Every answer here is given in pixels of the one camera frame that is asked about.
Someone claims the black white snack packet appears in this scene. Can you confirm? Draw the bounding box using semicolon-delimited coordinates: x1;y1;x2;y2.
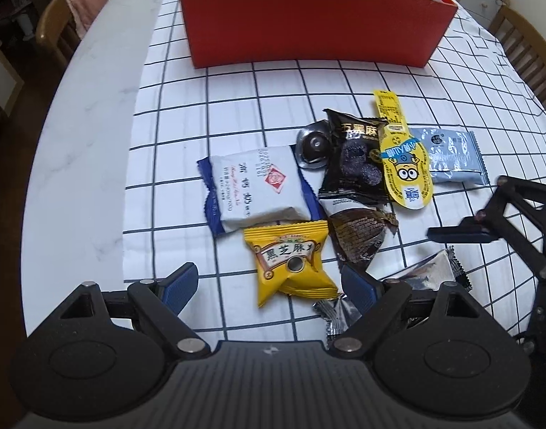
313;247;472;343

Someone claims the dark brown candy wrapper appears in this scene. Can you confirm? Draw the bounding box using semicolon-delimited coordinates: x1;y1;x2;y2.
321;198;399;272

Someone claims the light blue snack packet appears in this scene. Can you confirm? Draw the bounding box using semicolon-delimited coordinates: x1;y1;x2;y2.
409;127;489;186

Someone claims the yellow sesame snack packet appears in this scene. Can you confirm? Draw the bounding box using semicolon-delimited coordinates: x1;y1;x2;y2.
244;220;339;307

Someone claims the yellow minion jelly pouch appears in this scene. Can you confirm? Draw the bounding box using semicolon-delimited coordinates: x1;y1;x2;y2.
374;90;433;210

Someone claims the black sesame snack packet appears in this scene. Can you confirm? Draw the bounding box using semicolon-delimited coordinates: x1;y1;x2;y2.
318;109;389;205

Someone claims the white blue biscuit packet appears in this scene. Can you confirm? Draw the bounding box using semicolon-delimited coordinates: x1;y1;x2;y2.
197;145;322;237

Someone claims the silver foil chocolate cup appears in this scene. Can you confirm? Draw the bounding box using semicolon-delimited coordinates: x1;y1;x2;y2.
293;120;332;169

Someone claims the white black grid tablecloth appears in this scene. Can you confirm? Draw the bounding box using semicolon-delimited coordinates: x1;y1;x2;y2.
123;0;546;345

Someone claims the wooden chair right side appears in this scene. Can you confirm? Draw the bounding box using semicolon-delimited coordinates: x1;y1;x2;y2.
488;6;546;103

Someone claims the red and white cardboard box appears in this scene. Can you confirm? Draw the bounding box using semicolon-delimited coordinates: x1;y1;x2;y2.
180;0;458;68

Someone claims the wooden chair with towel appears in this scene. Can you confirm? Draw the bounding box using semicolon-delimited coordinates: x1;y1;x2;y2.
36;0;82;72

